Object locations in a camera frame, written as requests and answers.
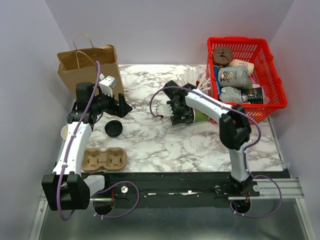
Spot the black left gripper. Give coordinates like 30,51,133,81
91,86,133,118

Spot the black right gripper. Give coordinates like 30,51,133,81
166,100,193,126

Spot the black coffee cup lid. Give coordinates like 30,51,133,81
104,120,123,138

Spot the brown paper bag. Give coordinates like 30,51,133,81
57,44,125,99

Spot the green paper coffee cup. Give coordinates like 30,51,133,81
60,124,68,140

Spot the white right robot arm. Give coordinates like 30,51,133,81
163,80,252,196

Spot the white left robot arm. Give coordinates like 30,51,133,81
41,76,132,211

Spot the grey coffee bag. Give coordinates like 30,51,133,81
218,66,253,89

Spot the black coffee bag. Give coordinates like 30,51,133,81
240,87,264,104

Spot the red cup with straws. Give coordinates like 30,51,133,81
180,67,211,93

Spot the grey crumpled pouch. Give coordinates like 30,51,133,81
219,86,243,104

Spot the brown cardboard cup carrier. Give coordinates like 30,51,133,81
81,147,128,173

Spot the blue snack box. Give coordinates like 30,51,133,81
213,65,221,97

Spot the red plastic basket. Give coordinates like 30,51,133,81
206,36,288,123

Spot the beige wrapped roll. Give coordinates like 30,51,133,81
229,59,255,76

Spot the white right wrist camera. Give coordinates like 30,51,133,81
155,104,174,118

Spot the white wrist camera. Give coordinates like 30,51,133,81
99,73,118,97
155,104,174,118

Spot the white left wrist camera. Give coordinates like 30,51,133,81
99,73,118,97

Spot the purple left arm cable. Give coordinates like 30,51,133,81
56,60,140,221

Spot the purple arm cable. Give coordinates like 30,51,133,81
149,86,283,219
56,60,140,221

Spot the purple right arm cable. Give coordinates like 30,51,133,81
149,86,283,219

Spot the black mounting base rail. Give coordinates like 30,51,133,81
79,171,261,209

